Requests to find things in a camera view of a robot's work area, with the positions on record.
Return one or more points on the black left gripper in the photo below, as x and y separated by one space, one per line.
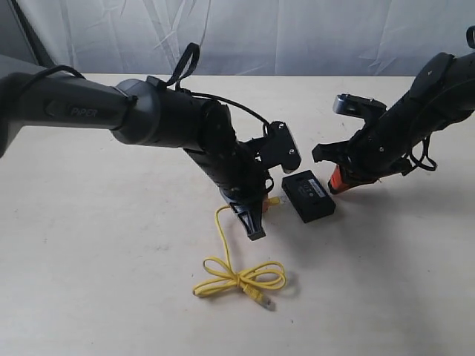
246 184

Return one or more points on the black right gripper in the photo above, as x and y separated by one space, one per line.
374 151

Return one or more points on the black network switch box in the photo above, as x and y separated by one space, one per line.
308 196

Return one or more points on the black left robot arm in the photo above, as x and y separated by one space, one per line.
140 112

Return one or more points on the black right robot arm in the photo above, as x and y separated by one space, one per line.
443 91

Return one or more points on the white wrinkled backdrop curtain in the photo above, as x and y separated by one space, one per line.
269 38

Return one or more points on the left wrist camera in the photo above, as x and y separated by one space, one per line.
278 148

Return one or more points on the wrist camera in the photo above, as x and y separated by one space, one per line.
278 148
359 107

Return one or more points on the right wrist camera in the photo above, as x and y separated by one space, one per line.
359 107

